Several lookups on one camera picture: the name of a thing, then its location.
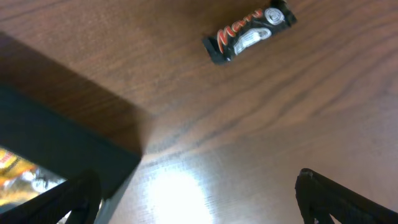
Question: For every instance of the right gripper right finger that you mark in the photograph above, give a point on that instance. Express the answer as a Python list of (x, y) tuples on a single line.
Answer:
[(321, 200)]

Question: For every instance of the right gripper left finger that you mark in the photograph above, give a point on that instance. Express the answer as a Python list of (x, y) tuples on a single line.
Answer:
[(78, 197)]

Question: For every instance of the black gift box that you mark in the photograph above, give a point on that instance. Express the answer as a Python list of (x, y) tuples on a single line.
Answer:
[(61, 146)]

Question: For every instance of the yellow sweets bag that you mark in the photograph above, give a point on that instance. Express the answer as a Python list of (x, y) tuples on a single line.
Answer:
[(22, 180)]

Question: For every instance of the black Mars mini bar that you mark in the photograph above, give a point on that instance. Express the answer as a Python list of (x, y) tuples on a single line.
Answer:
[(257, 26)]

